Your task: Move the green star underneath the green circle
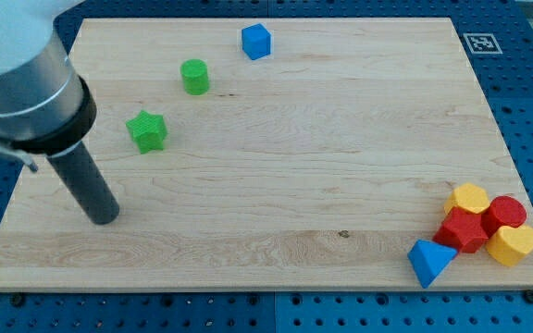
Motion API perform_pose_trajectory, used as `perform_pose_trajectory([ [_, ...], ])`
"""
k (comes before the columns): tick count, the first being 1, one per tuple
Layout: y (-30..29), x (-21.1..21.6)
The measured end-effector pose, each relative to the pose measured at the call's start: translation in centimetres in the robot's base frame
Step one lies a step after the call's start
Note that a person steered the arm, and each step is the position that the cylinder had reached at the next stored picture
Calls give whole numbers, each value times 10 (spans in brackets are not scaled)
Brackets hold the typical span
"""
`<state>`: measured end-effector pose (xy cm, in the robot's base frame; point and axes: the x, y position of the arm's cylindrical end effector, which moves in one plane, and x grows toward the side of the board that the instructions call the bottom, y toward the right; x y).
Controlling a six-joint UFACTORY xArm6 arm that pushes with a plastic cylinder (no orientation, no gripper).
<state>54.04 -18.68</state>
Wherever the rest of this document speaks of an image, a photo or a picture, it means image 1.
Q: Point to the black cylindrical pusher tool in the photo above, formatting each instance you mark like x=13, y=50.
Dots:
x=80, y=174

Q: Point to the green star block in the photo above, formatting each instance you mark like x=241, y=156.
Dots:
x=147, y=131

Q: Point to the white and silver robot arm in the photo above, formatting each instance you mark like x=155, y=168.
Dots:
x=46, y=107

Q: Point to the green cylinder block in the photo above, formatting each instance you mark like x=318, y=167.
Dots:
x=194, y=74

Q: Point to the light wooden board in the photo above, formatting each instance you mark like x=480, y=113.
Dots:
x=315, y=168

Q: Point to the blue cube block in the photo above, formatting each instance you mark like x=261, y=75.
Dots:
x=256, y=41

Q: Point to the blue triangle block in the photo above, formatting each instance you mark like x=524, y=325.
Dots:
x=429, y=259

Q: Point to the red pentagon block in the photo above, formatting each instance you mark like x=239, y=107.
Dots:
x=462, y=231

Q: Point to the yellow hexagon block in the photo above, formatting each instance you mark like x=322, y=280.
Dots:
x=468, y=196

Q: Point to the white fiducial marker tag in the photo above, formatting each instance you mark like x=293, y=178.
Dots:
x=480, y=43

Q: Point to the red cylinder block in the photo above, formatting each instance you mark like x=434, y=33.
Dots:
x=503, y=211

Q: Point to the yellow heart block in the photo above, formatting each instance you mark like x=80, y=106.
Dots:
x=509, y=246

